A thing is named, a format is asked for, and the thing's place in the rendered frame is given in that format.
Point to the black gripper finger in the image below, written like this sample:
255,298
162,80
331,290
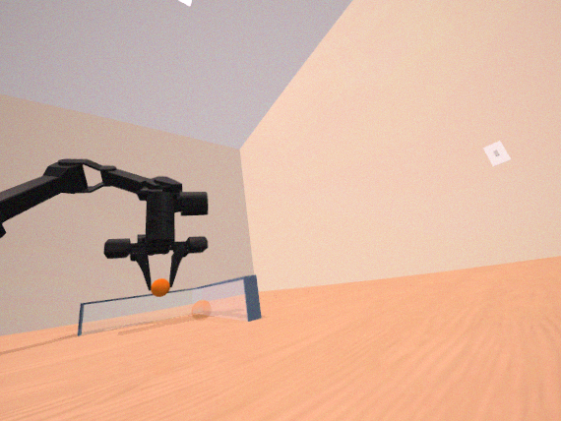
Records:
175,262
143,261

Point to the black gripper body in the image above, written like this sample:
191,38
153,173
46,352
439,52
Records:
159,233

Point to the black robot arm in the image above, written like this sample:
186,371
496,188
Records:
68,176

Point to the low clear wall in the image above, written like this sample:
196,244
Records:
227,301

